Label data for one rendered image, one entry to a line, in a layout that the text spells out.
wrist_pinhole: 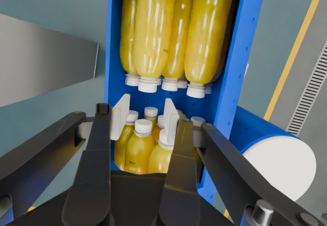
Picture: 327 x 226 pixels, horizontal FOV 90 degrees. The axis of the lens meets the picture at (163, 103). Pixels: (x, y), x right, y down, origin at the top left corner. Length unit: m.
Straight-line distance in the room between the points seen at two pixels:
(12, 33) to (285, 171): 0.99
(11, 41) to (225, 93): 0.68
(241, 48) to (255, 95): 1.51
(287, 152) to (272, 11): 1.37
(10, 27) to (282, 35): 1.80
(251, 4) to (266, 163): 0.47
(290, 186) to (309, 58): 1.49
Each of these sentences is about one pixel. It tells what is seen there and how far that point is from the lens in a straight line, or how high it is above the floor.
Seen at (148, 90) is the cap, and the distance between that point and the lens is 0.33.
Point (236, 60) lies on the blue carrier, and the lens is 0.28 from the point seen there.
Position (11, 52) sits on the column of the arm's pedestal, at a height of 0.86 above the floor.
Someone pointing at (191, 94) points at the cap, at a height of 1.13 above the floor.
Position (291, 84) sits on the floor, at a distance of 1.97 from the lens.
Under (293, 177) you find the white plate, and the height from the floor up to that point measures 1.04.
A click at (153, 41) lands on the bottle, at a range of 0.31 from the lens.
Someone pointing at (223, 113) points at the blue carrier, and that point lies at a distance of 0.28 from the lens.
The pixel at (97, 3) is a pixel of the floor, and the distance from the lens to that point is 1.58.
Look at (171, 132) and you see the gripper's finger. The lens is 0.15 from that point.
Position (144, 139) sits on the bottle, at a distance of 0.37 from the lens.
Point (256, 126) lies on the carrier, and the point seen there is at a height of 0.96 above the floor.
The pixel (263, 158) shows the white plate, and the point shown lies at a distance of 0.61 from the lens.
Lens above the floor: 1.46
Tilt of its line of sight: 75 degrees down
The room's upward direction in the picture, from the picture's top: 166 degrees clockwise
